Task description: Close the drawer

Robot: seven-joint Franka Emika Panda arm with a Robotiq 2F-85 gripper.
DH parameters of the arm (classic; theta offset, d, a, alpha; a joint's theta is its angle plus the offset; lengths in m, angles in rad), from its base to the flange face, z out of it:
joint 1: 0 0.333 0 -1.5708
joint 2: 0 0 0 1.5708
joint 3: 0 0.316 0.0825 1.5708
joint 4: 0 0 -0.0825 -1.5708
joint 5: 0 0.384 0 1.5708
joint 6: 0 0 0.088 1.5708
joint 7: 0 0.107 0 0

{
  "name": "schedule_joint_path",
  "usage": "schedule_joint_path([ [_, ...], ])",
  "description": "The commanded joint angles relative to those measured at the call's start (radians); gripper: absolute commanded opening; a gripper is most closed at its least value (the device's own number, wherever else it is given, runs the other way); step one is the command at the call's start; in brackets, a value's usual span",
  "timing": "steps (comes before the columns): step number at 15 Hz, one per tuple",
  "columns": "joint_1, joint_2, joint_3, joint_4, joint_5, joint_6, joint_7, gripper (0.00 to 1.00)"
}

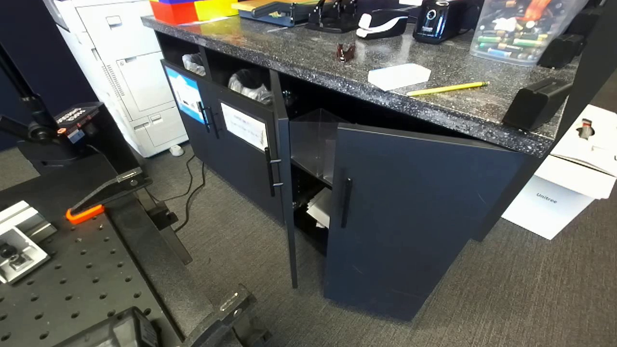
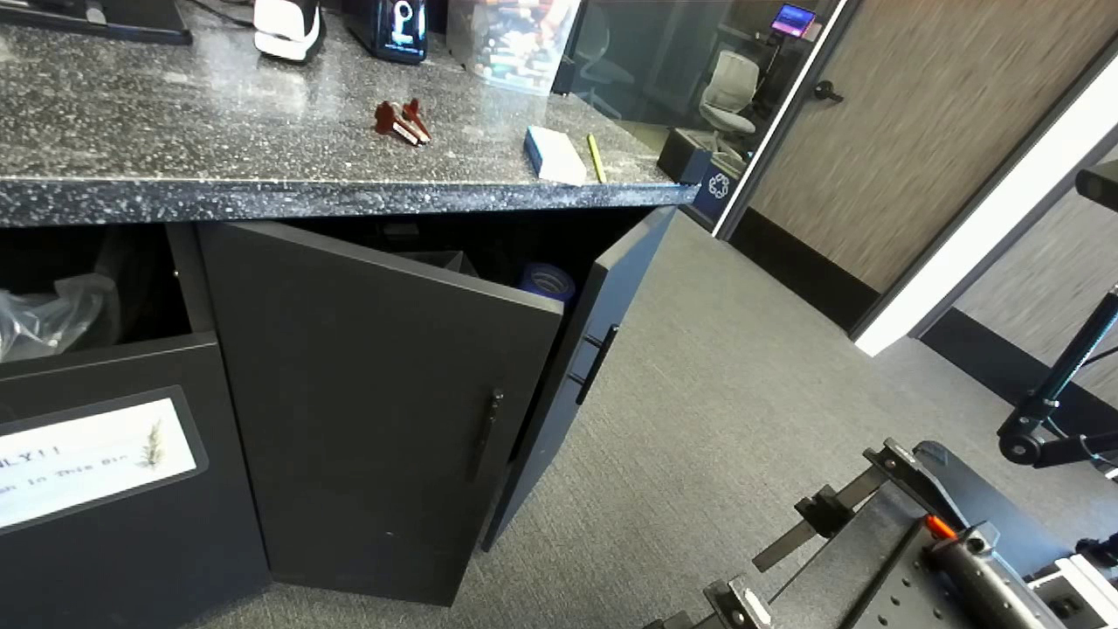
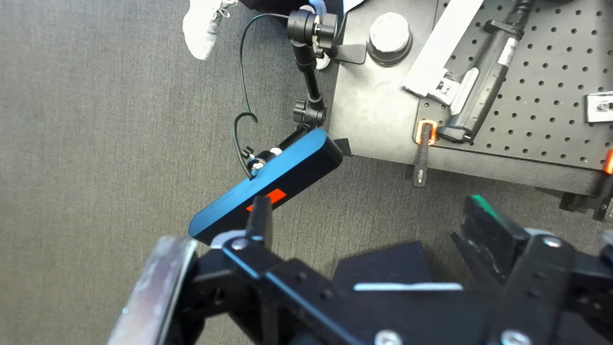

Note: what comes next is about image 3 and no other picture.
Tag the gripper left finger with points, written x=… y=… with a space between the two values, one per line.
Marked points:
x=249 y=268

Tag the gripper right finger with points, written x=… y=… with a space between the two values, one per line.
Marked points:
x=541 y=278

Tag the black orange bar clamp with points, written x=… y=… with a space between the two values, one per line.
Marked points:
x=483 y=86
x=586 y=203

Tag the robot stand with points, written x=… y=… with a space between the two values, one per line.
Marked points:
x=368 y=110

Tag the person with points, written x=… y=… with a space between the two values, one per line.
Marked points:
x=201 y=28

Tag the white flat bar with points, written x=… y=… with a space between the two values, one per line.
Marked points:
x=443 y=45

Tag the round black white-topped knob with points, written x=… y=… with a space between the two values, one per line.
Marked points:
x=390 y=36

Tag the camera on mount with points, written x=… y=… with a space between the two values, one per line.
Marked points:
x=287 y=172

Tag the small silver bracket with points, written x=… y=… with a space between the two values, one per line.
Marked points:
x=601 y=106

